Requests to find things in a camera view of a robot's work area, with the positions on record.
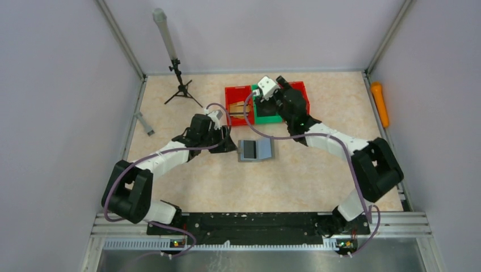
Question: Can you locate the small grey bracket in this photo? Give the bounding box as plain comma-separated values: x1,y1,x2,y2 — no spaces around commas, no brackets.
134,111,155,136

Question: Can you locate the red bin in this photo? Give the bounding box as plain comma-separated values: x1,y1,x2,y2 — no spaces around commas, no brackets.
225,85,252,126
289,81,310,114

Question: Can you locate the green bin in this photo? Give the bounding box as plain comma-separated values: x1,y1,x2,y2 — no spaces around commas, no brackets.
252,95,282,124

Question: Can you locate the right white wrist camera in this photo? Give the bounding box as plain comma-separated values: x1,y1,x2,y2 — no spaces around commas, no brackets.
257,76,280,100

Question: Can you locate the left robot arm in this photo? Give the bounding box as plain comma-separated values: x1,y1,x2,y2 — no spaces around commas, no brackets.
101,110,236,224

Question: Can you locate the right red bin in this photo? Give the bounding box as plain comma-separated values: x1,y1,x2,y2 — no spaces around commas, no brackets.
289,81,310,114

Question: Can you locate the black tripod with grey tube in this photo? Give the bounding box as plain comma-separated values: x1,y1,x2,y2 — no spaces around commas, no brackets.
153,8,202,107

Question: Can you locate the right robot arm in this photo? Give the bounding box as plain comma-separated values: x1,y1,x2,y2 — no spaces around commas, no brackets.
272,76,404,234

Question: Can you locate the orange flashlight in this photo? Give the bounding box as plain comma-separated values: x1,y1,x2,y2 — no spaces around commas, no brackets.
370,82,390,128

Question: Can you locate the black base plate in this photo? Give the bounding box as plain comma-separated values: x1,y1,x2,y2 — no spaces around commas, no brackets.
146,211,371,247

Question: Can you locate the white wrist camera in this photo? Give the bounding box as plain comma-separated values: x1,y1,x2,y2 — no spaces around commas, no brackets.
204,108,223,130
257,76,280,100

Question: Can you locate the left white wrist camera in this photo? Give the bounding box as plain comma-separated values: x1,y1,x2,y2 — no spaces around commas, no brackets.
204,108,223,130

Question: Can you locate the grey card holder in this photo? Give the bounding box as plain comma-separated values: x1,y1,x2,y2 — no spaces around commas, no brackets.
237,138,275,162

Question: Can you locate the black item in bin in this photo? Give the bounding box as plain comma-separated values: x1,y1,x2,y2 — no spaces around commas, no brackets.
255,100,277,117

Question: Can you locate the left red bin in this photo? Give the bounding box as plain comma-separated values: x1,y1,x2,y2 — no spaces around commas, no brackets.
225,85,252,126

